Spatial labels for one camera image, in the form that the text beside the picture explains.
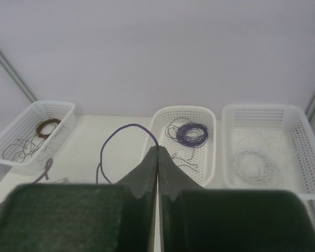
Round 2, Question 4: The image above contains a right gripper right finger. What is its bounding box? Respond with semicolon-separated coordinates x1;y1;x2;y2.
158;146;315;251

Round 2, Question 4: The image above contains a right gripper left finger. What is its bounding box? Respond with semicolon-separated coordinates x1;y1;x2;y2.
0;147;158;251

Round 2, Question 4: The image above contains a cable bundle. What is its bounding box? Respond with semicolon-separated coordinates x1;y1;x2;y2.
94;123;160;186

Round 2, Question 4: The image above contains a middle white perforated basket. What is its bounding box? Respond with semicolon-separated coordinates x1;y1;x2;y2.
150;106;217;187

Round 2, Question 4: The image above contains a white perforated basket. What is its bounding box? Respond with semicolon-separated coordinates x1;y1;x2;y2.
222;103;315;201
150;106;217;187
0;101;76;173

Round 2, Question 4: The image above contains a left white perforated basket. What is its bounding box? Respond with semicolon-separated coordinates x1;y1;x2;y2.
0;101;76;173

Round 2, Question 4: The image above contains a right white perforated basket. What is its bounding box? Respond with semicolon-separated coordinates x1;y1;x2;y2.
222;103;315;201

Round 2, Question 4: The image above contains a white coiled cable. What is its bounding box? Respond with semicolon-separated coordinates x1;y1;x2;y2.
232;131;275;184

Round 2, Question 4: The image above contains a purple coiled cable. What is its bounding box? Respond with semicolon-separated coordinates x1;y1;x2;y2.
165;117;209;161

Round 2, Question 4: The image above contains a brown coiled cable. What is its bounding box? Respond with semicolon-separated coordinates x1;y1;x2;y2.
35;118;61;139

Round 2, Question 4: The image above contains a left aluminium frame post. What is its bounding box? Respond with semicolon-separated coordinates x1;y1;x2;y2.
0;49;38;103

